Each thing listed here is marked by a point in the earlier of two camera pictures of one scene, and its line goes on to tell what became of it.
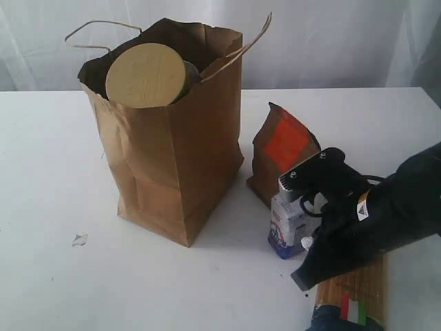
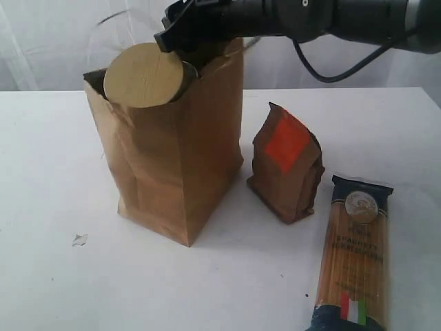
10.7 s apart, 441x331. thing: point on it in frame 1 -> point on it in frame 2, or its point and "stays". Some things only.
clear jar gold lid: (149, 76) stays
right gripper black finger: (313, 271) -> (169, 40)
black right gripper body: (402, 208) -> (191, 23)
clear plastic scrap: (79, 240) stays
